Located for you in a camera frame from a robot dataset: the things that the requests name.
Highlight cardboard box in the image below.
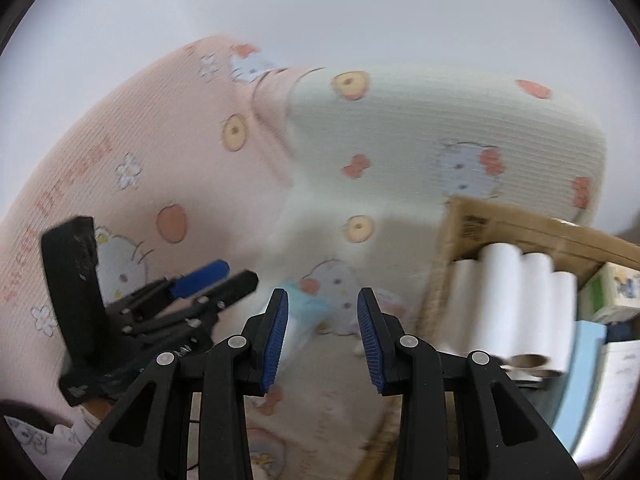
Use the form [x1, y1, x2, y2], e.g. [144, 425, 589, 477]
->
[357, 196, 640, 480]

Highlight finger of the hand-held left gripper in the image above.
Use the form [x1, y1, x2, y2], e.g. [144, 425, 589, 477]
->
[122, 270, 259, 361]
[105, 260, 231, 318]

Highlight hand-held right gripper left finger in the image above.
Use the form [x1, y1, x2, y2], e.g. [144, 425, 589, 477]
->
[62, 287, 290, 480]

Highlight pink printed blanket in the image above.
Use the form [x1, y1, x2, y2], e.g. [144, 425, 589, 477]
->
[0, 35, 401, 480]

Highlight light blue packet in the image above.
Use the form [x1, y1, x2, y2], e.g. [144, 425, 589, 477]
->
[282, 282, 333, 361]

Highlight light blue box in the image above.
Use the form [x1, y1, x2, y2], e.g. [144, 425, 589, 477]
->
[552, 320, 608, 453]

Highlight cream printed blanket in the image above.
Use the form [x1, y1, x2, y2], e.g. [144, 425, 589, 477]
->
[250, 62, 608, 361]

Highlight cartoon printed tissue box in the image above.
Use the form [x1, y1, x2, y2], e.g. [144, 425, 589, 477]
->
[579, 261, 640, 325]

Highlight white cardboard tube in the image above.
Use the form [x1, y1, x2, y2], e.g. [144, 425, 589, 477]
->
[472, 242, 525, 368]
[547, 271, 580, 378]
[447, 259, 485, 356]
[515, 252, 557, 376]

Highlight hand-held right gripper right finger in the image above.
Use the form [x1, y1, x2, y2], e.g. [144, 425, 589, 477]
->
[357, 287, 586, 480]

